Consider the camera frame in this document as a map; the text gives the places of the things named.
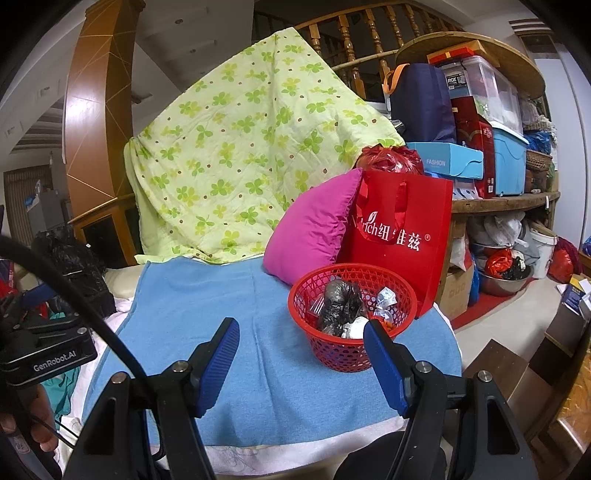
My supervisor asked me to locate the brown wooden board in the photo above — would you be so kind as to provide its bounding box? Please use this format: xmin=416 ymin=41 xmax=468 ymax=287
xmin=463 ymin=339 xmax=539 ymax=407

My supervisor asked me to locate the red gift box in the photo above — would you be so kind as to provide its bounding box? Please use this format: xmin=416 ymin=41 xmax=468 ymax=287
xmin=451 ymin=96 xmax=496 ymax=199

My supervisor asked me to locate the pink pillow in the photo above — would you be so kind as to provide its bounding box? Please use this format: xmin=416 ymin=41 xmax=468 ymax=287
xmin=264 ymin=168 xmax=365 ymax=286

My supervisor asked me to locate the wooden cabinet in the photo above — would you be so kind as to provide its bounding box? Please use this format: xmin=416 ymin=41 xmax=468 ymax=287
xmin=64 ymin=0 xmax=147 ymax=222
xmin=69 ymin=194 xmax=141 ymax=268

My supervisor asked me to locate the dark red sack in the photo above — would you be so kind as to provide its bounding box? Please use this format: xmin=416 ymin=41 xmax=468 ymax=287
xmin=549 ymin=237 xmax=575 ymax=283

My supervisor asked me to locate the red tote bag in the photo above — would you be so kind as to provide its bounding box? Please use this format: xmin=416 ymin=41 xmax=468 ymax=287
xmin=339 ymin=170 xmax=454 ymax=320

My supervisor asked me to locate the red plastic basket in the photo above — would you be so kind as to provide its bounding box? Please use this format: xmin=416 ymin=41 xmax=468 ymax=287
xmin=287 ymin=263 xmax=419 ymax=372

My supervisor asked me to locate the orange red plastic bag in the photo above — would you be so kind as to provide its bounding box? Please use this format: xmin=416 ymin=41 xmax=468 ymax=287
xmin=485 ymin=249 xmax=527 ymax=280

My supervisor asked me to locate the wooden lattice screen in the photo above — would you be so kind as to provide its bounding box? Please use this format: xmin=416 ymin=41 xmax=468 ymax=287
xmin=4 ymin=165 xmax=54 ymax=232

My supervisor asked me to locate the person's left hand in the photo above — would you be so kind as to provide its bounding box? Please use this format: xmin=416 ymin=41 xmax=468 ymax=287
xmin=0 ymin=384 xmax=56 ymax=445

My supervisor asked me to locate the blue white box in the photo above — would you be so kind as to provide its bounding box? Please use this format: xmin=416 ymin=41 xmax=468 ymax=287
xmin=561 ymin=274 xmax=591 ymax=315

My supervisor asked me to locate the white bucket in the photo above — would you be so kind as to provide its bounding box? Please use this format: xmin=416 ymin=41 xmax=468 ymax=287
xmin=529 ymin=226 xmax=557 ymax=280

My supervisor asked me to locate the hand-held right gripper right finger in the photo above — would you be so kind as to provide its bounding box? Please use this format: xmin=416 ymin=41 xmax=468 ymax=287
xmin=363 ymin=318 xmax=534 ymax=480

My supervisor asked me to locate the white plastic bag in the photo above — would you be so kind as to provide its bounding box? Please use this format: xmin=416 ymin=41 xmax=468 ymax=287
xmin=480 ymin=215 xmax=527 ymax=245

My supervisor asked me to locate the blue towel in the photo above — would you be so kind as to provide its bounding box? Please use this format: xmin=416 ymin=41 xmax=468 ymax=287
xmin=82 ymin=256 xmax=462 ymax=448

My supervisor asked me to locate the metal basin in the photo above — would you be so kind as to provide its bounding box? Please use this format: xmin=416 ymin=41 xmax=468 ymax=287
xmin=478 ymin=265 xmax=532 ymax=297

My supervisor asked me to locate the navy bag with orange strap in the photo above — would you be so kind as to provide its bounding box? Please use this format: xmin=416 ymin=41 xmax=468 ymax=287
xmin=382 ymin=64 xmax=458 ymax=144

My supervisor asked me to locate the white tissue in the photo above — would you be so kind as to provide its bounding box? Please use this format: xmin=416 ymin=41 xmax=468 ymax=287
xmin=342 ymin=316 xmax=370 ymax=340

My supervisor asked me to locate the orange flat box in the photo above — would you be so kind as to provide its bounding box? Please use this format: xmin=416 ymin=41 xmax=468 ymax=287
xmin=427 ymin=41 xmax=488 ymax=65

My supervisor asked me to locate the round wooden shelf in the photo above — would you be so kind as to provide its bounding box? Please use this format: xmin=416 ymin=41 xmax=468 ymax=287
xmin=396 ymin=31 xmax=561 ymax=278

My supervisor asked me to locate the blue face mask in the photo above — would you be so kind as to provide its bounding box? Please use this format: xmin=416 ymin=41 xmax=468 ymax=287
xmin=373 ymin=286 xmax=399 ymax=319

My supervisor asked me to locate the wooden stair railing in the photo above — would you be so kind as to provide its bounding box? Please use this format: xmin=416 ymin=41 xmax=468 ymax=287
xmin=295 ymin=2 xmax=467 ymax=100

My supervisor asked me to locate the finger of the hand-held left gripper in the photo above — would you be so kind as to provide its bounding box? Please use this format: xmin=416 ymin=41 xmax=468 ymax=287
xmin=21 ymin=282 xmax=51 ymax=308

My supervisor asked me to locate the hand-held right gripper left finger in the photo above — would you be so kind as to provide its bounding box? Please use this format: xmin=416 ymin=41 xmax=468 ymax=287
xmin=65 ymin=318 xmax=241 ymax=480

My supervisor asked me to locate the light blue shoe box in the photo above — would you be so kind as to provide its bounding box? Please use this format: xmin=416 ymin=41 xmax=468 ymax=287
xmin=406 ymin=142 xmax=485 ymax=181

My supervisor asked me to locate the large red plastic bag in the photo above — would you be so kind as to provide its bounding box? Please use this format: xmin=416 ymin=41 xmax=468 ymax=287
xmin=355 ymin=144 xmax=424 ymax=176

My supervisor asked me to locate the dark wooden box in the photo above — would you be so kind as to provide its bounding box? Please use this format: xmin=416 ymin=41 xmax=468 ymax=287
xmin=529 ymin=300 xmax=591 ymax=384

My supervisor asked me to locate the red floor mat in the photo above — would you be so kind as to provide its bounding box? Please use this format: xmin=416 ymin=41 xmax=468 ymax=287
xmin=450 ymin=291 xmax=490 ymax=330

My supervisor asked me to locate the green clover print quilt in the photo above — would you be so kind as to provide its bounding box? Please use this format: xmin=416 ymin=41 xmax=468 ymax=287
xmin=124 ymin=27 xmax=406 ymax=265

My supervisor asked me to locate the black puffer jacket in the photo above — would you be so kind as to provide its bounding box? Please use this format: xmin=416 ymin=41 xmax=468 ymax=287
xmin=32 ymin=228 xmax=117 ymax=319

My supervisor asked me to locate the clear plastic storage box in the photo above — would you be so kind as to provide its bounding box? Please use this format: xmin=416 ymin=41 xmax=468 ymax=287
xmin=438 ymin=55 xmax=525 ymax=134

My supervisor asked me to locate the cardboard box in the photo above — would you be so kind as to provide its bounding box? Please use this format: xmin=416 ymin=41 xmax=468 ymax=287
xmin=438 ymin=265 xmax=476 ymax=321

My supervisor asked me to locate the black plastic bag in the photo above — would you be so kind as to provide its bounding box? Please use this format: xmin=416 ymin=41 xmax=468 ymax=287
xmin=316 ymin=279 xmax=370 ymax=335

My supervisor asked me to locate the blue storage bin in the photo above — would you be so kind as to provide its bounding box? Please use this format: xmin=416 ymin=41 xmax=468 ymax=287
xmin=492 ymin=121 xmax=529 ymax=195

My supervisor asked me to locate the grey cabinet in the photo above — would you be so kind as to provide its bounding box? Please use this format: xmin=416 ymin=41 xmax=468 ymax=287
xmin=25 ymin=182 xmax=65 ymax=232

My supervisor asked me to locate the white blanket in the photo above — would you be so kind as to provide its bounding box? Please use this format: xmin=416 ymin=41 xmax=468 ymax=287
xmin=60 ymin=295 xmax=462 ymax=476

